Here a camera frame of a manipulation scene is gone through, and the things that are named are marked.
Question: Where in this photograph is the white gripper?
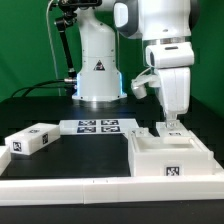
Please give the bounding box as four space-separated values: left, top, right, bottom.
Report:
145 42 194 129

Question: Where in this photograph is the white door panel with knob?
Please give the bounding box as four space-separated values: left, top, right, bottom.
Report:
131 127 150 137

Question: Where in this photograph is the white cabinet body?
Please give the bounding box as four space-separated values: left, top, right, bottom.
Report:
128 131 215 177

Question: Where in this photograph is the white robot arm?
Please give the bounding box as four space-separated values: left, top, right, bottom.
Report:
58 0 199 128

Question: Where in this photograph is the white cabinet top block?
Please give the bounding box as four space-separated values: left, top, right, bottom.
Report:
5 123 60 155

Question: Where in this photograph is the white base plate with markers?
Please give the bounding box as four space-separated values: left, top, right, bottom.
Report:
59 119 138 135

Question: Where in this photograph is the black cable bundle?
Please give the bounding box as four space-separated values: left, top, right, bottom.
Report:
10 78 78 99

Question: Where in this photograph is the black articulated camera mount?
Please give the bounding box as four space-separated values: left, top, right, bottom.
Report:
54 0 103 84

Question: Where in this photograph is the white cable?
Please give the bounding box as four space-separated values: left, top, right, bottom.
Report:
45 0 63 97

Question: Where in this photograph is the white U-shaped fence frame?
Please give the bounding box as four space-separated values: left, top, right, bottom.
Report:
0 146 224 206

